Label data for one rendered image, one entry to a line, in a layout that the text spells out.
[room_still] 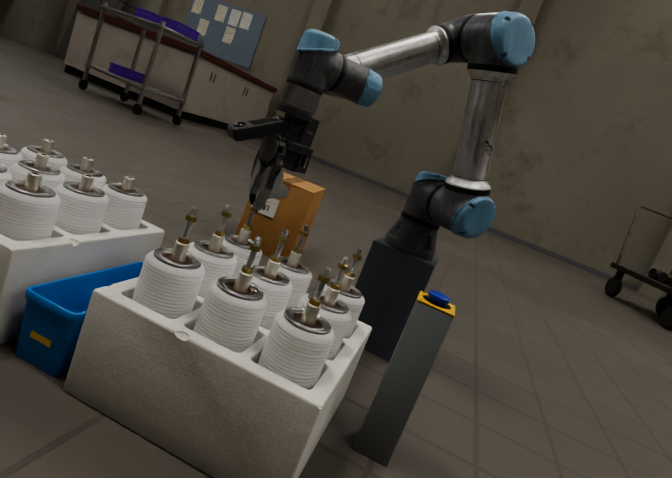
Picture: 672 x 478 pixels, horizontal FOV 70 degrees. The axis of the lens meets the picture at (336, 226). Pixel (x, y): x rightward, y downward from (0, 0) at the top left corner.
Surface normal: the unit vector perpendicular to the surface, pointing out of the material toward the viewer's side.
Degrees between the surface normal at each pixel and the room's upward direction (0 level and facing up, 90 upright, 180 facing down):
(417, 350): 90
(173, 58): 90
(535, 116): 90
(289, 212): 90
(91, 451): 0
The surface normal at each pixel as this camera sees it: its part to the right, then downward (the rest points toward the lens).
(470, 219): 0.45, 0.44
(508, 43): 0.46, 0.20
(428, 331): -0.26, 0.08
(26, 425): 0.36, -0.92
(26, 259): 0.89, 0.39
